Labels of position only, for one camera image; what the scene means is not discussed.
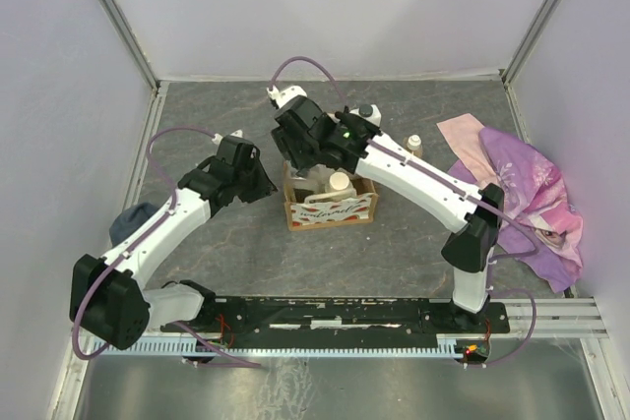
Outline clear bottle grey cap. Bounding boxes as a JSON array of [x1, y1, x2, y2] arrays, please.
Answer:
[[288, 166, 324, 203]]

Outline white bottle grey cap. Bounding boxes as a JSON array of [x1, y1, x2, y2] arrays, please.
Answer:
[[349, 104, 382, 127]]

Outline amber liquid clear bottle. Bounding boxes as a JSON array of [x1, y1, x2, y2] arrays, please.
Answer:
[[405, 135, 423, 158]]

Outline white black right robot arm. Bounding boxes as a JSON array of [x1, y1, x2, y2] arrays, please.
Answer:
[[268, 87, 503, 332]]

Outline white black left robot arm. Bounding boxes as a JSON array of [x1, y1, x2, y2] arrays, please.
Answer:
[[70, 136, 277, 350]]

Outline cream lidded white jar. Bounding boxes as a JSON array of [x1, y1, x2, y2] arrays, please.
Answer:
[[325, 172, 356, 201]]

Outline blue-grey towel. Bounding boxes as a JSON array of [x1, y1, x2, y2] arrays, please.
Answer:
[[108, 203, 158, 247]]

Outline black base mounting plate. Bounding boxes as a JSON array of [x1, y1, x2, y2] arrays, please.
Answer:
[[186, 296, 510, 348]]

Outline purple pink floral cloth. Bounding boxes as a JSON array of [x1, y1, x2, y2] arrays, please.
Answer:
[[438, 114, 584, 293]]

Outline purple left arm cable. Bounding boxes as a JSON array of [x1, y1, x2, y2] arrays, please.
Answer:
[[72, 126, 265, 370]]

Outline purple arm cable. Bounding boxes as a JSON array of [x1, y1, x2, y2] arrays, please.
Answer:
[[72, 126, 265, 370], [269, 56, 538, 371]]

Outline light blue cable duct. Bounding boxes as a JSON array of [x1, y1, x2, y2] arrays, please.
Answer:
[[102, 335, 466, 360]]

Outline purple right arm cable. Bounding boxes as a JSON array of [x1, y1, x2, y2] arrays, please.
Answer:
[[269, 56, 538, 371]]

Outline aluminium frame rails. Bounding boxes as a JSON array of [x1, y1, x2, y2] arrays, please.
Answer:
[[48, 0, 630, 420]]

